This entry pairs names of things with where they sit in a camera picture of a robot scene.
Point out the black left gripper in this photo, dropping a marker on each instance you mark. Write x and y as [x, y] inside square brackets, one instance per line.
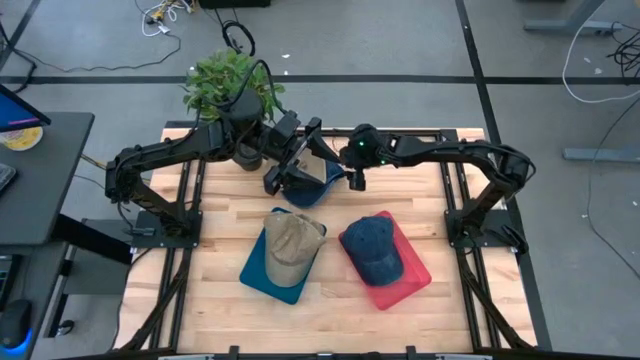
[272, 181]

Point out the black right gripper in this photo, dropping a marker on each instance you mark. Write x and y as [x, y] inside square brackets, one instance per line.
[358, 181]

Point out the beige cap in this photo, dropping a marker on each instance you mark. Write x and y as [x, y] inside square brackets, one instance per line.
[312, 167]
[292, 250]

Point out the navy denim cap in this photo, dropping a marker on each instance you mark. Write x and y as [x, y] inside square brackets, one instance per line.
[372, 250]
[310, 199]

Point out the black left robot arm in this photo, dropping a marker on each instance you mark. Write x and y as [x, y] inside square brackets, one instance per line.
[170, 145]

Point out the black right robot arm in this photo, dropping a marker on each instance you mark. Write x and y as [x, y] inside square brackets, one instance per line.
[450, 149]

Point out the pink plastic bin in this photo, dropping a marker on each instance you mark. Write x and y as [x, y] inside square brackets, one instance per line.
[415, 270]

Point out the blue plastic bin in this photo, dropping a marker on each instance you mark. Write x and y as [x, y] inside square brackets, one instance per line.
[252, 270]

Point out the green plant in black pot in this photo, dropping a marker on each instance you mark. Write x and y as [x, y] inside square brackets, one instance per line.
[220, 80]

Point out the black floor box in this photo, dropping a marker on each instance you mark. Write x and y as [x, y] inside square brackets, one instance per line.
[235, 3]

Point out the grey table foot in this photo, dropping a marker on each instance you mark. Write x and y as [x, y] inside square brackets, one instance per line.
[565, 26]
[600, 154]

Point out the black desk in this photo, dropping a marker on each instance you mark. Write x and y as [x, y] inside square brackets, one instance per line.
[45, 190]

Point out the yellow round disc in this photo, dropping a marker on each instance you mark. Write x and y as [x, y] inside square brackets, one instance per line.
[25, 140]

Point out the dark side desk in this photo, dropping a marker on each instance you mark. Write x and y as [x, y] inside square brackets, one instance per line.
[42, 280]

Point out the small black caster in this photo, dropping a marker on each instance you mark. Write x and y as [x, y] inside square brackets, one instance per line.
[65, 327]

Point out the blue screen monitor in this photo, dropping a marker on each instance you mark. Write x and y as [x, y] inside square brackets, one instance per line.
[15, 112]

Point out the black keyboard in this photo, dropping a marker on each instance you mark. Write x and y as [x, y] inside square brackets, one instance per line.
[6, 177]

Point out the black mouse with blue glow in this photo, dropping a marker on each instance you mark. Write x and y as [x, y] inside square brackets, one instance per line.
[15, 322]

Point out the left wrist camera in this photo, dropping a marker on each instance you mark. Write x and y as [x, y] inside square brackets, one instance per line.
[286, 129]

